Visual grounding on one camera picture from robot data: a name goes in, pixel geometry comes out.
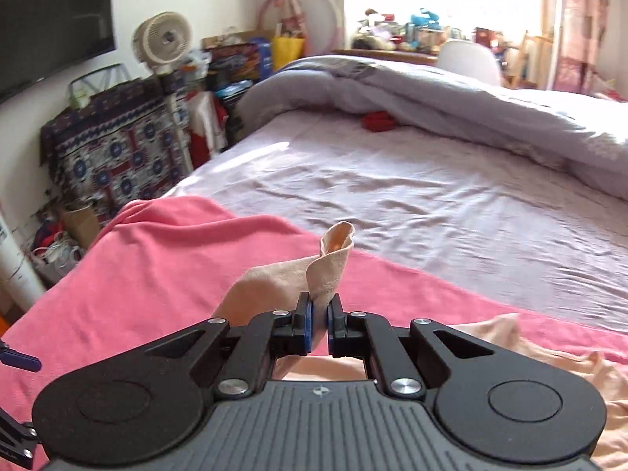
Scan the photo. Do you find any white desk fan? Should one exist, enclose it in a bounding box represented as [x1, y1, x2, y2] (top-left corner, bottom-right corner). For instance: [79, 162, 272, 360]
[132, 12, 192, 75]

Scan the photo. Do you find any small red cloth item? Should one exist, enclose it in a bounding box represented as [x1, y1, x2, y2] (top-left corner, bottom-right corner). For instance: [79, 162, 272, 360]
[360, 111, 398, 133]

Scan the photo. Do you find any black wall television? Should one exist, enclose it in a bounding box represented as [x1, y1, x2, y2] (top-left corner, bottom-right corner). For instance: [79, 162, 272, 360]
[0, 0, 116, 101]

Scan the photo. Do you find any pink hula hoop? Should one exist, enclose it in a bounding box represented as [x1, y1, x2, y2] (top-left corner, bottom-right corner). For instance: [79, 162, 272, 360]
[257, 0, 344, 55]

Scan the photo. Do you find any grey patterned bed sheet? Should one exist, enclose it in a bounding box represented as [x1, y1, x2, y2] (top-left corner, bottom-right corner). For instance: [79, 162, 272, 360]
[175, 111, 627, 332]

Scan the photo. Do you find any patterned blue white cloth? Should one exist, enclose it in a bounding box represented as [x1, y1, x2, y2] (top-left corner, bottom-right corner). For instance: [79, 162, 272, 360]
[40, 72, 193, 225]

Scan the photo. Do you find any beige long-sleeve shirt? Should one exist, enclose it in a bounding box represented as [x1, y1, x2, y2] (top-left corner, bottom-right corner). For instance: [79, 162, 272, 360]
[214, 216, 627, 470]

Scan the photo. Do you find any grey patterned duvet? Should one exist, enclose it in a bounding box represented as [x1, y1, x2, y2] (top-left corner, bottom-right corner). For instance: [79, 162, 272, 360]
[237, 55, 627, 199]

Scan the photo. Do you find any pink towel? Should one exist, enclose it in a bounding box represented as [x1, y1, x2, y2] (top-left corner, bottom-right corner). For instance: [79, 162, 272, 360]
[0, 195, 628, 471]

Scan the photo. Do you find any white chair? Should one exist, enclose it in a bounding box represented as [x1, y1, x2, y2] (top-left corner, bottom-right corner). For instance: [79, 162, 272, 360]
[435, 39, 501, 86]

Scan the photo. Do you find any yellow bag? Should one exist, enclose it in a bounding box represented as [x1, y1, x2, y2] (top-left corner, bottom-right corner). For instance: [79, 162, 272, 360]
[272, 35, 305, 71]

